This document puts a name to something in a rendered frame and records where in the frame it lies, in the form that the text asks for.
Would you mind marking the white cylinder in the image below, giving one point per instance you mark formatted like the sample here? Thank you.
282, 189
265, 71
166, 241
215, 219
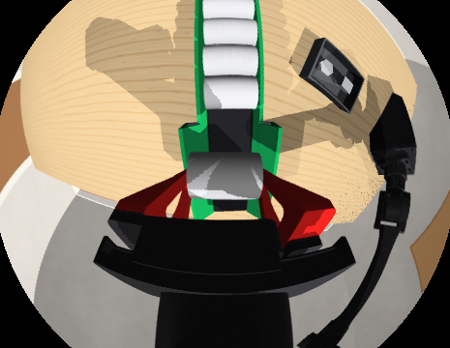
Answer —
230, 91
244, 9
221, 60
233, 31

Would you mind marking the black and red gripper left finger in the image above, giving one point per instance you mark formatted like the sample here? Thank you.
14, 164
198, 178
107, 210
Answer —
153, 201

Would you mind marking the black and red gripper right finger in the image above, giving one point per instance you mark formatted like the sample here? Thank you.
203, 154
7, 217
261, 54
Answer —
306, 214

